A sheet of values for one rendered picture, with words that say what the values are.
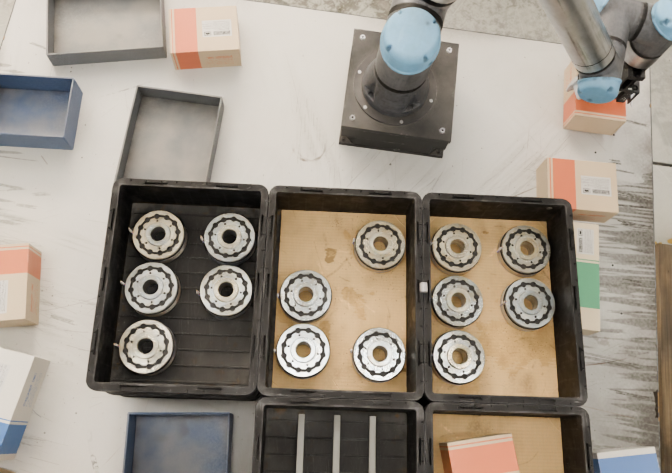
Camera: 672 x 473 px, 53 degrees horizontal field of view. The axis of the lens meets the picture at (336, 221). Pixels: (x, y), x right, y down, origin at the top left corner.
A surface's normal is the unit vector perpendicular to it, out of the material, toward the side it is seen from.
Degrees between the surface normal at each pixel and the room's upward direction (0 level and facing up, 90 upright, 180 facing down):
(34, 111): 0
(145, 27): 0
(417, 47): 10
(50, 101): 0
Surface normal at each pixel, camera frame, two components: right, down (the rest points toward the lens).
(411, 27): 0.04, -0.14
